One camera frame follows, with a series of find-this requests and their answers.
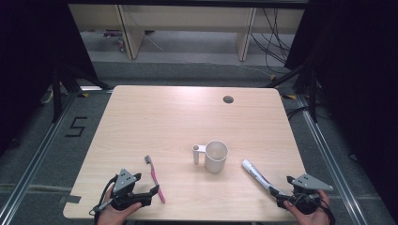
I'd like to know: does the left hand-held gripper cable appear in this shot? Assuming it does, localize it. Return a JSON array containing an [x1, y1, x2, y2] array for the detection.
[[88, 173, 120, 225]]

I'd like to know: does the person's right hand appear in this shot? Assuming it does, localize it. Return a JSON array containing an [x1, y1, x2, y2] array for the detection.
[[283, 188, 332, 225]]

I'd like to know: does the black curtain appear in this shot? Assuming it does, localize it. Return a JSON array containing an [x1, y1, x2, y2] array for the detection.
[[283, 0, 398, 217], [0, 0, 100, 156]]

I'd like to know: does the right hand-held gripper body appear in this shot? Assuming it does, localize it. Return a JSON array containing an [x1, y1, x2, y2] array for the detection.
[[280, 173, 334, 216]]

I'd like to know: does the hand-held gripper cable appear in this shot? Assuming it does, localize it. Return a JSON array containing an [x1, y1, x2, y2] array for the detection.
[[292, 192, 337, 225], [88, 173, 120, 225]]

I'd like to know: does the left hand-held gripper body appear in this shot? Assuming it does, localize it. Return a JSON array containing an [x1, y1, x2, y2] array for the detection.
[[110, 168, 148, 211]]

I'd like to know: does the grey tape strip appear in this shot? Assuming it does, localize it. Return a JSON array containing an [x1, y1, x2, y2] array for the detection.
[[58, 194, 83, 205]]

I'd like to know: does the person's left hand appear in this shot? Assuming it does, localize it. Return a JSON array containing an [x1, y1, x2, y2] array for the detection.
[[97, 187, 143, 225]]

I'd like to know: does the aluminium floor rail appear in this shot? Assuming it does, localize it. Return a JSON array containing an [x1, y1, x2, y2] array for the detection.
[[0, 90, 78, 225], [295, 94, 365, 225]]

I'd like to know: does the black floor cable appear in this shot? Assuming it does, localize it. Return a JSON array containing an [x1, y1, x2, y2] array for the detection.
[[285, 105, 312, 121]]

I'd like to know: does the right hand-held gripper cable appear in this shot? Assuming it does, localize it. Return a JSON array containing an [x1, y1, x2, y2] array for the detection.
[[292, 192, 337, 225]]

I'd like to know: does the white toothpaste tube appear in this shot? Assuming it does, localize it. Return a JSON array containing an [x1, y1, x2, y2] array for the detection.
[[240, 158, 287, 197]]

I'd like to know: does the black metal stand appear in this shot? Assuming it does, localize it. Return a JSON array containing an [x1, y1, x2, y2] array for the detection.
[[51, 61, 115, 124], [264, 61, 320, 124]]

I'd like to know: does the bundle of black cables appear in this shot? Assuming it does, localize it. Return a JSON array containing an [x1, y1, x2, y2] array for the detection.
[[250, 7, 293, 75]]

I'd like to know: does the white cup with holder handle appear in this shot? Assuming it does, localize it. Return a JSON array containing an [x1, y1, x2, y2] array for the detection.
[[191, 140, 230, 174]]

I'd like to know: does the pink toothbrush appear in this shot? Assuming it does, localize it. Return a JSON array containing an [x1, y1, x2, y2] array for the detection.
[[144, 155, 166, 205]]

